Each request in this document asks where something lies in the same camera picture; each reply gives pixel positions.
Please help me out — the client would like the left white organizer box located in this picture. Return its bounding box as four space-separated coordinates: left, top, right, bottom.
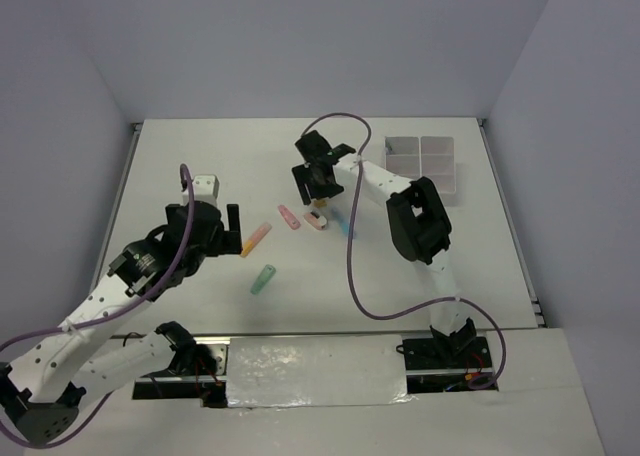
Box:
384 136 421 180

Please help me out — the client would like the white organizer box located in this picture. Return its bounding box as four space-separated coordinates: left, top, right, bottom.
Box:
420 136 457 206
384 136 421 180

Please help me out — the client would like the green correction tape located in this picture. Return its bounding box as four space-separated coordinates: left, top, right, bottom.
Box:
250 264 277 295

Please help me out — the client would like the right white organizer box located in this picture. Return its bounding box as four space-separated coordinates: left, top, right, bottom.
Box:
420 136 457 206

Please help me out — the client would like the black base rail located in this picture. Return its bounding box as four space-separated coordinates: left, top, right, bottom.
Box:
132 333 501 409

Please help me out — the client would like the silver foil cover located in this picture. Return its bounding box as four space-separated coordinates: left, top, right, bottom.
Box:
226 334 410 408

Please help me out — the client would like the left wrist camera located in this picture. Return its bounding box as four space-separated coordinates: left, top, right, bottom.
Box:
191 175 220 207

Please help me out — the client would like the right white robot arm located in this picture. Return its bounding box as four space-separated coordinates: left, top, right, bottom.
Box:
292 130 459 321

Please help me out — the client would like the pink correction tape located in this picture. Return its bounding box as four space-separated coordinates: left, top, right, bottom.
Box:
277 205 300 230

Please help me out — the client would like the blue highlighter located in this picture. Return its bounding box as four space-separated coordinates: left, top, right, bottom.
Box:
330 206 357 239

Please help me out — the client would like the orange pink highlighter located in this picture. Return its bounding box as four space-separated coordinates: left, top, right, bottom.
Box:
240 222 272 258

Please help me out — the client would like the pink stapler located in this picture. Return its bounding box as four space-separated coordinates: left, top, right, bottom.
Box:
304 211 328 231

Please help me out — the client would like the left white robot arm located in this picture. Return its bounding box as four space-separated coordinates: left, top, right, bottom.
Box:
1 201 242 449

